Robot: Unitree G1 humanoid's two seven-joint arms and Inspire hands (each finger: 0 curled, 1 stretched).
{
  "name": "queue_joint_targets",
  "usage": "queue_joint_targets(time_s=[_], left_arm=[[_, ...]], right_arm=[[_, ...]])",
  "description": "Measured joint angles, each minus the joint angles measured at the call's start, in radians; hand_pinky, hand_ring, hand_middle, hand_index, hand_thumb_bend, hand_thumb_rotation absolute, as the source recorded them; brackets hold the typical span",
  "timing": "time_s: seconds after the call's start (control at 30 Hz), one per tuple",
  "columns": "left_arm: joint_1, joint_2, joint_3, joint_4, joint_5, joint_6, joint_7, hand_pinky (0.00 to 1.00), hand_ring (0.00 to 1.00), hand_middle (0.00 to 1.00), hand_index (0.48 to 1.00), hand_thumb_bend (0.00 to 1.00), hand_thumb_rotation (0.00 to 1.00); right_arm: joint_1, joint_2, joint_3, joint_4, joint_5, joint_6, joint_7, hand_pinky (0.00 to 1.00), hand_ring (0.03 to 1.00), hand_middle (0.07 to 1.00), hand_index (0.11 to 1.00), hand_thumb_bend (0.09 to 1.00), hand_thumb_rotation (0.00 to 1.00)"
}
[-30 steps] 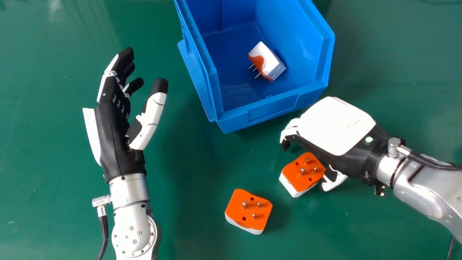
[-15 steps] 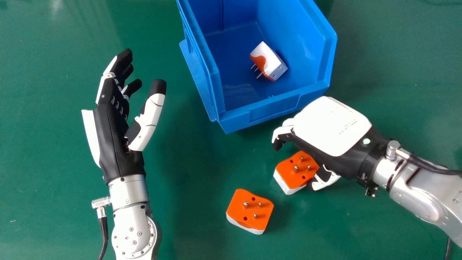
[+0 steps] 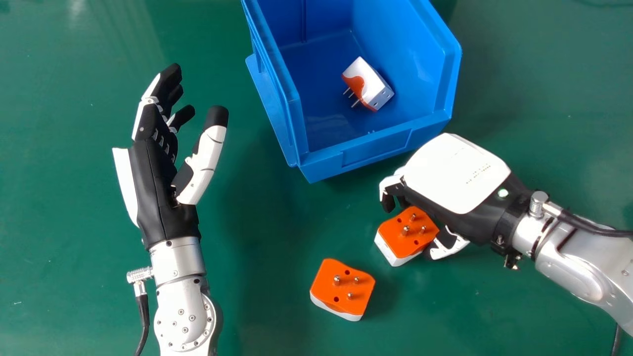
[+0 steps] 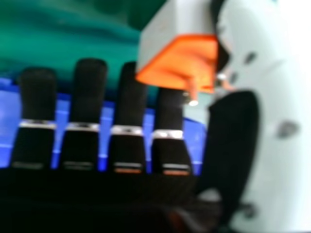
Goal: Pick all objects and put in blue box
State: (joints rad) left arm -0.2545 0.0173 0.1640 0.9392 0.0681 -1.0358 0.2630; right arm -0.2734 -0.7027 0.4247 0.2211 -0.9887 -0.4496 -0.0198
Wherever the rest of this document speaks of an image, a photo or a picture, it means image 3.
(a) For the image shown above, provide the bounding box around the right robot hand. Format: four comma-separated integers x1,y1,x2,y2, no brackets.
379,133,536,261

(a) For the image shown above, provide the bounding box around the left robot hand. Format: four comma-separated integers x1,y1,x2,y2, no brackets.
112,63,229,250

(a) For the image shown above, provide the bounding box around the white-and-orange plug adapter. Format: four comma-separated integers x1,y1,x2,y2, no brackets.
310,258,376,322
341,56,395,112
374,206,440,267

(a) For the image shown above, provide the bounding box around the blue plastic bin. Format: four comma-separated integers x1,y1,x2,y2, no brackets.
241,0,462,183

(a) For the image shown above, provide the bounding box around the black cable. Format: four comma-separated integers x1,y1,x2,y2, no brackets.
134,282,151,356
559,210,633,239

